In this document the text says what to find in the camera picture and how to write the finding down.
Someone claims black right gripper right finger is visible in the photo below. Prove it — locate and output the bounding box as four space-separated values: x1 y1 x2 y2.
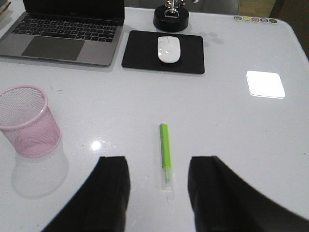
188 156 309 232

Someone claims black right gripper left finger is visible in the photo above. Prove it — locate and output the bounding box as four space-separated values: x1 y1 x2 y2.
44 157 130 232

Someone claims green highlighter pen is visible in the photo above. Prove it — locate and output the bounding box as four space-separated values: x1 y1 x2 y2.
159 123 174 191

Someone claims pink mesh pen holder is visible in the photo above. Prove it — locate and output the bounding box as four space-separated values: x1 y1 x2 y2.
0 85 61 158

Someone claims black mouse pad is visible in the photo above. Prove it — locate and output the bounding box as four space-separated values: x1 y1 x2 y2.
122 30 205 74

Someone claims white computer mouse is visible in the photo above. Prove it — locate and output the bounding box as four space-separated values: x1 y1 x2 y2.
157 36 181 63

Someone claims grey open laptop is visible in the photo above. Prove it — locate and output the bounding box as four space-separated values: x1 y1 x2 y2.
0 0 125 67

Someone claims row of round stickers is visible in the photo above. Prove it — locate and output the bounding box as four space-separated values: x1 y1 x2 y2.
233 15 278 24

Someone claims ferris wheel desk toy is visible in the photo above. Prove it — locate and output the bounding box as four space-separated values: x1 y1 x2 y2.
153 0 189 32

